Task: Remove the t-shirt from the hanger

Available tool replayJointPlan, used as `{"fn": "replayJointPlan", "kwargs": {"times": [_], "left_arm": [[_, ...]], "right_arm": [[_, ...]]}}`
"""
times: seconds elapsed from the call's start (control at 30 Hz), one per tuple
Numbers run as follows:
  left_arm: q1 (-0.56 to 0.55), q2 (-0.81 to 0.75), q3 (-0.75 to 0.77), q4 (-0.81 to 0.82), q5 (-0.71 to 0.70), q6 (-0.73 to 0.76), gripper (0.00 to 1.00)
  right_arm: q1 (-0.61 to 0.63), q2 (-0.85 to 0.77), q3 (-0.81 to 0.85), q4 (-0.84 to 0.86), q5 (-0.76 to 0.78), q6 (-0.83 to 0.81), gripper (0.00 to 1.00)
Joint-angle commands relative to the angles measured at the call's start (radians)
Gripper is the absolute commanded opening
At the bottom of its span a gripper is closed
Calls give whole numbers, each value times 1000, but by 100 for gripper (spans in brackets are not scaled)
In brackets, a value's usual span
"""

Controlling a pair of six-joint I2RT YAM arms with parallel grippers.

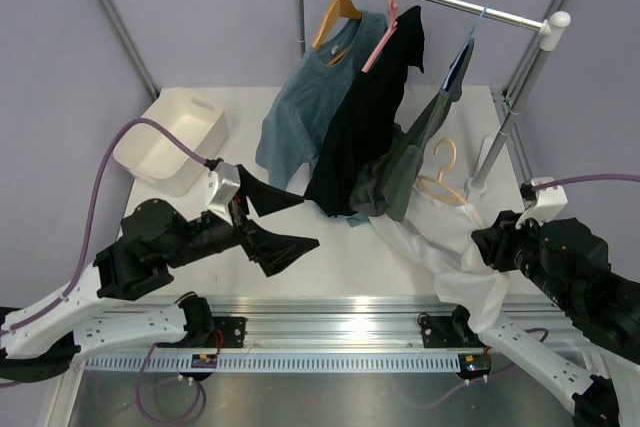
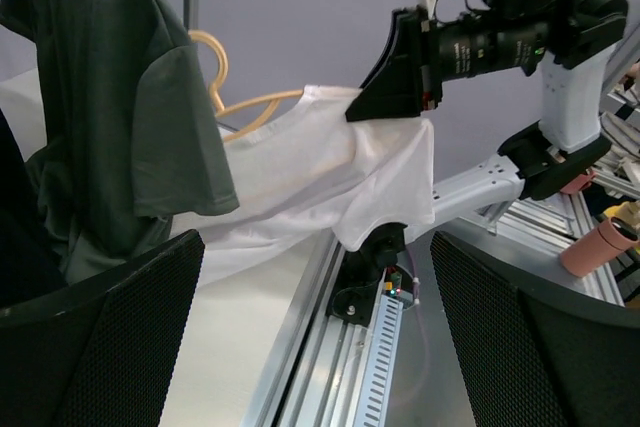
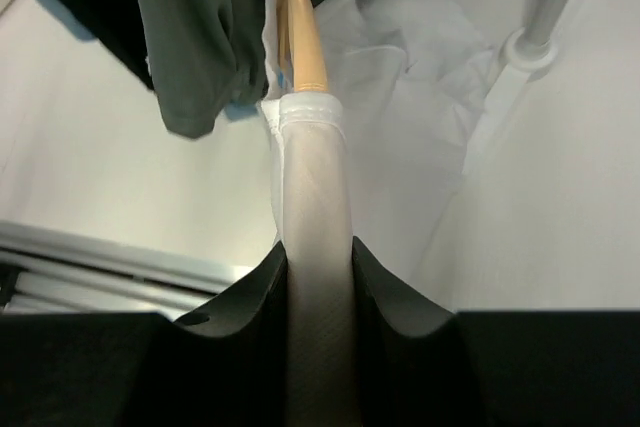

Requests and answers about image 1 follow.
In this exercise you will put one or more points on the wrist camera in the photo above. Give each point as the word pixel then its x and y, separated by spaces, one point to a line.
pixel 222 185
pixel 542 202

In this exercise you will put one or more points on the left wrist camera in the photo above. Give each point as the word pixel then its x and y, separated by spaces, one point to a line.
pixel 222 185

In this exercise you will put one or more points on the beige plastic hanger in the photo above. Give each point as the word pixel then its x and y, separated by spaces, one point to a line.
pixel 437 187

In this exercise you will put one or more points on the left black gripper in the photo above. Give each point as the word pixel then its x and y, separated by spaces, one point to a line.
pixel 275 252

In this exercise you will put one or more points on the slotted cable duct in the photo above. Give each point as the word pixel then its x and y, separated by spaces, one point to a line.
pixel 420 362

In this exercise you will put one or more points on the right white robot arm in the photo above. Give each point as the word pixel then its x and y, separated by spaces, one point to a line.
pixel 569 265

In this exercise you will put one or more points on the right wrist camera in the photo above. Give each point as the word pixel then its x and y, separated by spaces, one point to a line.
pixel 542 202

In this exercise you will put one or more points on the white t shirt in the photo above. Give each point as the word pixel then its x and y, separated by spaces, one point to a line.
pixel 437 237

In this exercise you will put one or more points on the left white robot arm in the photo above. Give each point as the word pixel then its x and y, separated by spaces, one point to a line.
pixel 155 239

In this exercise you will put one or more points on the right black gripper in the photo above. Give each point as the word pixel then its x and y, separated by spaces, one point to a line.
pixel 493 241

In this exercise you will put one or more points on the metal clothes rack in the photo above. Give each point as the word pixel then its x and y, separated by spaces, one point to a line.
pixel 547 35

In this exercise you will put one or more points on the teal t shirt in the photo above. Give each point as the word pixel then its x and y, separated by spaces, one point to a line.
pixel 293 131

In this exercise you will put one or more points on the blue plastic hanger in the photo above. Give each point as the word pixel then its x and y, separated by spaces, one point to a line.
pixel 457 69

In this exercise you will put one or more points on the wooden hanger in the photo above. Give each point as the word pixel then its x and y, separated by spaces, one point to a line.
pixel 336 10

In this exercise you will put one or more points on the black t shirt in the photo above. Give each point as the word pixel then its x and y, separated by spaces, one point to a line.
pixel 361 129

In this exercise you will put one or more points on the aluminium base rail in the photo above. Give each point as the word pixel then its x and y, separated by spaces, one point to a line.
pixel 344 323

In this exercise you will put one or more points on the dark grey t shirt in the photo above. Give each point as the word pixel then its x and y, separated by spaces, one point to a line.
pixel 384 186

